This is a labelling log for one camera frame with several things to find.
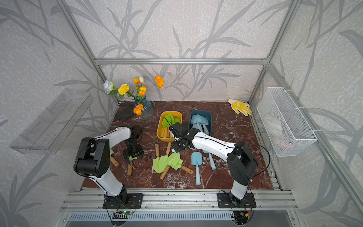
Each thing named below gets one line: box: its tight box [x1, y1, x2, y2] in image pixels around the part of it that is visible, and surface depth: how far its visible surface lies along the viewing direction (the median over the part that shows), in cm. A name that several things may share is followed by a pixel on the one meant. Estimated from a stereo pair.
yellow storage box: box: [156, 110, 183, 143], surface depth 105 cm
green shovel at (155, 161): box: [152, 143, 164, 174], surface depth 88 cm
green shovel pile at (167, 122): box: [162, 114, 172, 138], surface depth 106 cm
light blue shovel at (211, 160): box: [203, 150, 217, 171], surface depth 88 cm
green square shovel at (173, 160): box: [159, 152, 181, 181], surface depth 88 cm
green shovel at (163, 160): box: [158, 141, 172, 174], surface depth 89 cm
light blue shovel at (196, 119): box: [190, 114, 202, 131], surface depth 104 cm
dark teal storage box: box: [188, 109, 213, 136], surface depth 107 cm
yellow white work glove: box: [226, 98, 253, 117], surface depth 121 cm
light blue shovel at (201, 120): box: [198, 115, 206, 132], surface depth 105 cm
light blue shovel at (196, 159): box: [190, 151, 203, 186], surface depth 90 cm
